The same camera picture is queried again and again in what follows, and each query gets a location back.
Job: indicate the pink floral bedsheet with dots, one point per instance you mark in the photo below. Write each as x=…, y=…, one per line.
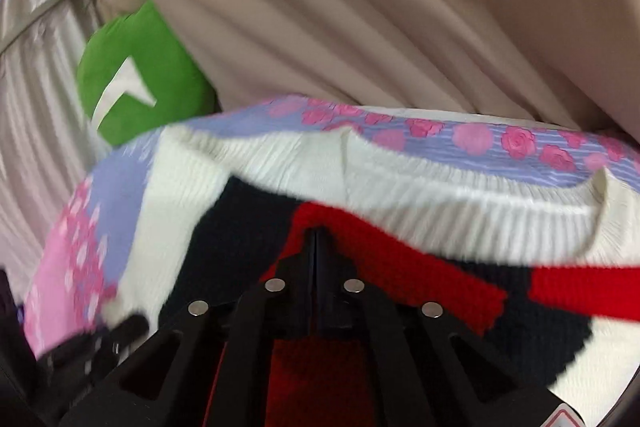
x=475, y=139

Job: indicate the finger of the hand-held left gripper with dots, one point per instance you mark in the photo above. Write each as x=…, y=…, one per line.
x=100, y=347

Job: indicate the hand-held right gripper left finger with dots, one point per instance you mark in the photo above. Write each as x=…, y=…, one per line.
x=299, y=269

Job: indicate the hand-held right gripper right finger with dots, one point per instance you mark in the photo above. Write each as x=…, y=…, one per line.
x=333, y=269

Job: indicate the white knit sweater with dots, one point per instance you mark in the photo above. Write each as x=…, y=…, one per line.
x=400, y=187

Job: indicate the white satin curtain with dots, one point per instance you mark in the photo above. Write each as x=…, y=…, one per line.
x=40, y=117

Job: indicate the beige curtain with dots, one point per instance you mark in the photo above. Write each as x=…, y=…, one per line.
x=380, y=7

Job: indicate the grey metal rail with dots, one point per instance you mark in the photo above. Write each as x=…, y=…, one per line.
x=45, y=14

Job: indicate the green cushion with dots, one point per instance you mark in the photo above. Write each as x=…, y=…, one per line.
x=165, y=72

